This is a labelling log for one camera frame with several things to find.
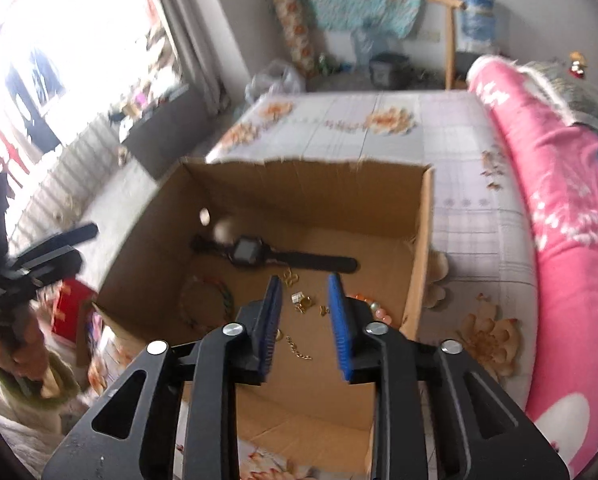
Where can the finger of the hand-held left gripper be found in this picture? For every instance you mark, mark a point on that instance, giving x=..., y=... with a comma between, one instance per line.
x=49, y=265
x=64, y=240

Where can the orange patterned roll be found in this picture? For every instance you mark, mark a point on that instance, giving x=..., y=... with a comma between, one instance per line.
x=294, y=35

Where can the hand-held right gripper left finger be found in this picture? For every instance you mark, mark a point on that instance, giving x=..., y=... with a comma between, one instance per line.
x=273, y=325

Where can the white wall socket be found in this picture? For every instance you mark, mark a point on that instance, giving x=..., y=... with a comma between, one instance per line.
x=431, y=35

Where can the small gold stud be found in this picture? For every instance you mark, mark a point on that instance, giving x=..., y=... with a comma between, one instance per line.
x=324, y=310

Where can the dark grey board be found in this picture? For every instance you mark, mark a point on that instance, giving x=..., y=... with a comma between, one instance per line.
x=164, y=130

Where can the clear water jug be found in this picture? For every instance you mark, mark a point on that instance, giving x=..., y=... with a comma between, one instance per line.
x=364, y=47

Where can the wooden stand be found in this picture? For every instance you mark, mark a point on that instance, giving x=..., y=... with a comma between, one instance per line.
x=449, y=35

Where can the blue white jug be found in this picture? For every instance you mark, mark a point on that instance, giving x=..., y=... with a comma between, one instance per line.
x=479, y=20

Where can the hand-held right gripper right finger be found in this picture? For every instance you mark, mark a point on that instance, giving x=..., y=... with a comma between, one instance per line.
x=339, y=330

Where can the red box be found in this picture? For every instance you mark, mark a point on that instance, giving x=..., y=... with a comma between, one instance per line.
x=71, y=310

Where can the white plastic bag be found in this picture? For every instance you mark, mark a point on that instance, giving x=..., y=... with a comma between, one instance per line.
x=271, y=82

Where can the dark bucket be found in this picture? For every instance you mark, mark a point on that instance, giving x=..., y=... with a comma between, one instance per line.
x=390, y=70

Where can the grey curtain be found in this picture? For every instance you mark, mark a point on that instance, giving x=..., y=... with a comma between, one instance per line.
x=189, y=35

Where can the pink floral blanket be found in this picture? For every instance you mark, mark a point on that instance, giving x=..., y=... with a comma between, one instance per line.
x=569, y=260

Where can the grey knitted blanket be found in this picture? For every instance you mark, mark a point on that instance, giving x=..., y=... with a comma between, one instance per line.
x=574, y=95

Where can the gold swirl earring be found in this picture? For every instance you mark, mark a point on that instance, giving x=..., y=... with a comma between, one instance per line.
x=290, y=278

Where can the small beige ornament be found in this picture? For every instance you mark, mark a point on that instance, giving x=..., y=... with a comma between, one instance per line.
x=224, y=230

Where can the gold clasp ornament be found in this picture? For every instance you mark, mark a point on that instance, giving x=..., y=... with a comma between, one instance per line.
x=303, y=304

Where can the brown cardboard box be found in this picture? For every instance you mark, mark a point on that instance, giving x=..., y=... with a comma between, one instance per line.
x=304, y=200

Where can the black wristwatch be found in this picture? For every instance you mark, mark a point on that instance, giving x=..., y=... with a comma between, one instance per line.
x=241, y=252

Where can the person's left hand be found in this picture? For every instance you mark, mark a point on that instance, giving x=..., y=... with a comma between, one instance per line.
x=26, y=362

